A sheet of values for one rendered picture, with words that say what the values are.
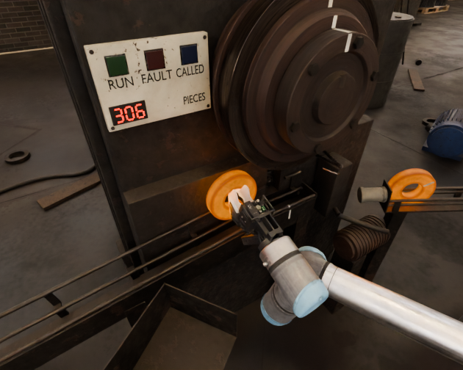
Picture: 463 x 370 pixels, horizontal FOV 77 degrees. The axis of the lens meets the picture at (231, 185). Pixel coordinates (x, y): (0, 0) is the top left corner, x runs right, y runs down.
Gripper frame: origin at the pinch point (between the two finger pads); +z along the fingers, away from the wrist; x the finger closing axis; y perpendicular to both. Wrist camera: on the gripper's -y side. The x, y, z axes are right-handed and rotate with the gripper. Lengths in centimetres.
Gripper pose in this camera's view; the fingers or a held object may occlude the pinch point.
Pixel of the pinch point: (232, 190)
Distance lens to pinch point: 84.3
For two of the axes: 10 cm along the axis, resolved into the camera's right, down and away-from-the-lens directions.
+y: 1.2, -6.0, -7.9
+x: -8.6, 3.3, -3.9
